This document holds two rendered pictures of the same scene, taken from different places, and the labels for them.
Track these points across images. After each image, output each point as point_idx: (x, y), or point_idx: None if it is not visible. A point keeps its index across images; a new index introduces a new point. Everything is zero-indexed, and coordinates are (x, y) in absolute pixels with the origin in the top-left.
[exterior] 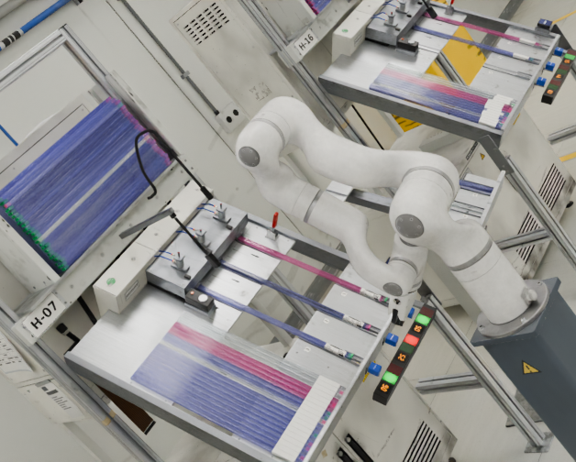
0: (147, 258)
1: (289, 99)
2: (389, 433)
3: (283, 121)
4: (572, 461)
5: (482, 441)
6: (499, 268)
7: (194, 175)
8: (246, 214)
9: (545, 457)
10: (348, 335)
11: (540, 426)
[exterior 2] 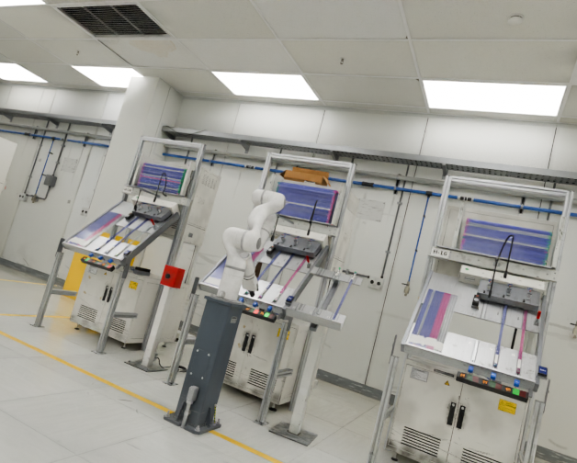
0: (284, 231)
1: (278, 196)
2: (264, 358)
3: (266, 197)
4: (239, 422)
5: (278, 417)
6: (224, 276)
7: (335, 238)
8: (312, 253)
9: (249, 420)
10: (257, 292)
11: (271, 425)
